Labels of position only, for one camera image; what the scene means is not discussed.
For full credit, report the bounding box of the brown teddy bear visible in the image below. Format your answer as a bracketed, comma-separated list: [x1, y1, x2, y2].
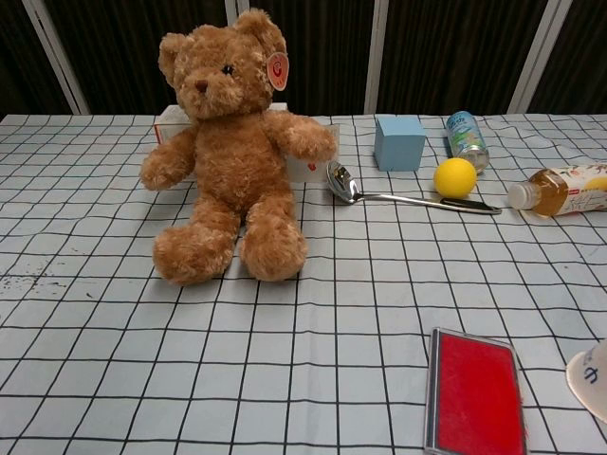
[139, 8, 339, 286]

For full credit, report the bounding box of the light blue foam cube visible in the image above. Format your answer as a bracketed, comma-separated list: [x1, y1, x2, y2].
[373, 115, 426, 172]

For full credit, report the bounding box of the white black checked tablecloth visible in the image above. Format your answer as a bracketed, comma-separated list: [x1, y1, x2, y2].
[0, 113, 607, 455]

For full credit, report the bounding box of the yellow ball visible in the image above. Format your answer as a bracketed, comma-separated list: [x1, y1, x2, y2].
[432, 157, 477, 197]

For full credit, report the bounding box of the white carton box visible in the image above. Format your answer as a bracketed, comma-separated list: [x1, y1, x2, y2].
[153, 101, 342, 184]

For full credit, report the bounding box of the blue green drink can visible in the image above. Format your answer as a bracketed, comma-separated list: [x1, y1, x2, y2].
[444, 111, 490, 175]

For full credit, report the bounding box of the red pad in clear case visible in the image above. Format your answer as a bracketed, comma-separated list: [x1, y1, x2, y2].
[424, 326, 527, 455]

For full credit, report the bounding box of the tea bottle with white cap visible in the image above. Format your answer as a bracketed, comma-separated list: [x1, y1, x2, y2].
[506, 162, 607, 218]

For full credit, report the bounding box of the white paper cup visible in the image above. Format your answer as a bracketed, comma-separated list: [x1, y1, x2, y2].
[565, 338, 607, 428]

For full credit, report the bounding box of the metal spoon with black handle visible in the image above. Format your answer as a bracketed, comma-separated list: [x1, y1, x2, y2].
[325, 159, 503, 216]

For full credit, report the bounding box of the white metal frame post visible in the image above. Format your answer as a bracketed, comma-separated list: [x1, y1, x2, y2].
[508, 0, 576, 116]
[363, 0, 403, 116]
[224, 0, 253, 23]
[21, 0, 91, 116]

